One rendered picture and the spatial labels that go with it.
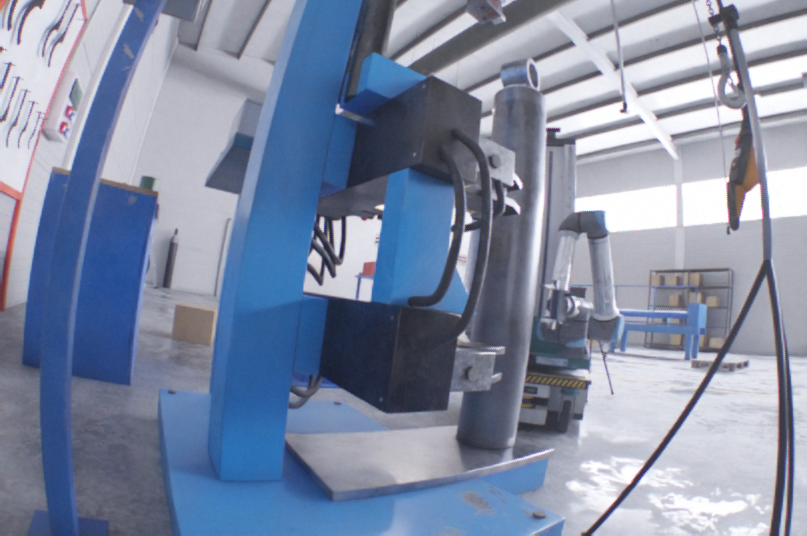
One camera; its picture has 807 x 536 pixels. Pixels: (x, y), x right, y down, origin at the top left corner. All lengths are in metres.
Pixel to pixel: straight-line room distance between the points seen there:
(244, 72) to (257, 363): 12.45
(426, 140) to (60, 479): 0.97
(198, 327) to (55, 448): 2.88
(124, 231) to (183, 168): 9.96
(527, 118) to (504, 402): 1.01
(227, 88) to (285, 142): 11.88
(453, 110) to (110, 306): 1.74
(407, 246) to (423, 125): 0.24
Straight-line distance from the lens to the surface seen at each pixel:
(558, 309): 1.74
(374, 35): 1.11
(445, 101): 0.88
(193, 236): 11.77
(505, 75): 1.74
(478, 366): 0.91
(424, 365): 0.80
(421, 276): 0.82
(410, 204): 0.81
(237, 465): 1.06
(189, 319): 3.65
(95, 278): 2.10
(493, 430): 1.46
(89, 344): 2.15
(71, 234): 0.79
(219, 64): 13.16
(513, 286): 1.41
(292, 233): 0.99
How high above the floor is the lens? 0.61
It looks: 10 degrees up
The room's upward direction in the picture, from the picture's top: 8 degrees clockwise
